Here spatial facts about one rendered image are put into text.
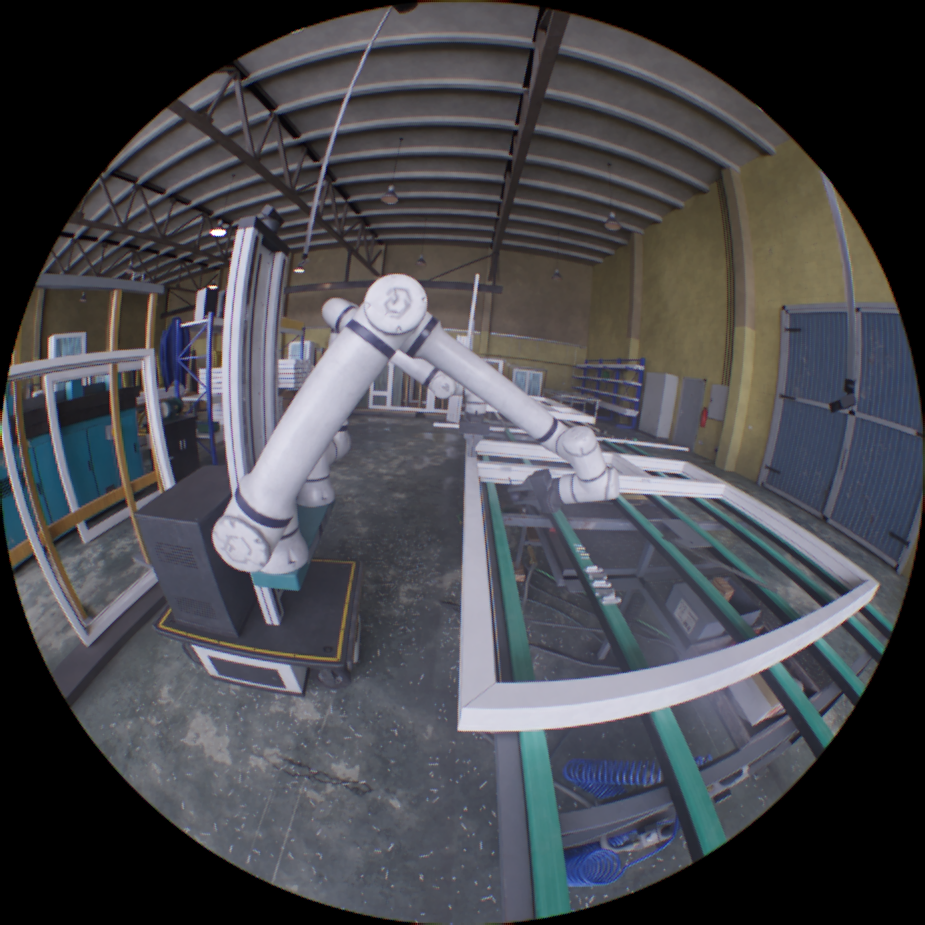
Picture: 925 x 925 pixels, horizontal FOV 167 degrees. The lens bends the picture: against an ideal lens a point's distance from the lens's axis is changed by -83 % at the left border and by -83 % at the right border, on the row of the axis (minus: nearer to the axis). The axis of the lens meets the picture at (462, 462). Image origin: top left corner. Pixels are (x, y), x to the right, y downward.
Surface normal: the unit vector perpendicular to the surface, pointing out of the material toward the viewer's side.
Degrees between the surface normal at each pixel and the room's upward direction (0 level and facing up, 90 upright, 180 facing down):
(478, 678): 0
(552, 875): 0
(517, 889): 0
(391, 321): 90
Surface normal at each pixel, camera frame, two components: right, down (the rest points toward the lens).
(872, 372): -1.00, -0.09
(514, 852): 0.08, -0.95
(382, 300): 0.22, 0.23
